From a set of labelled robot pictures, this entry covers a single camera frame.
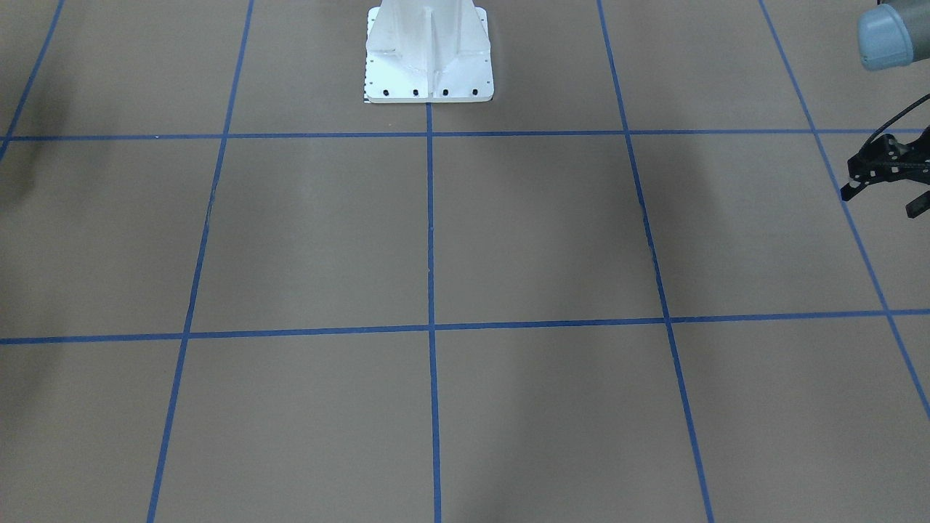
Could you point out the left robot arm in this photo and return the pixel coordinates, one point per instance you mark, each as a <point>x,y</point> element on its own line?
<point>893,34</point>

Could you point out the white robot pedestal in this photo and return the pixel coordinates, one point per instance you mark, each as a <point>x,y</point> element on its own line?
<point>420,52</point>

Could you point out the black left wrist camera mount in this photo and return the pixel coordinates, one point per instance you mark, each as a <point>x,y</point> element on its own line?
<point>886,160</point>

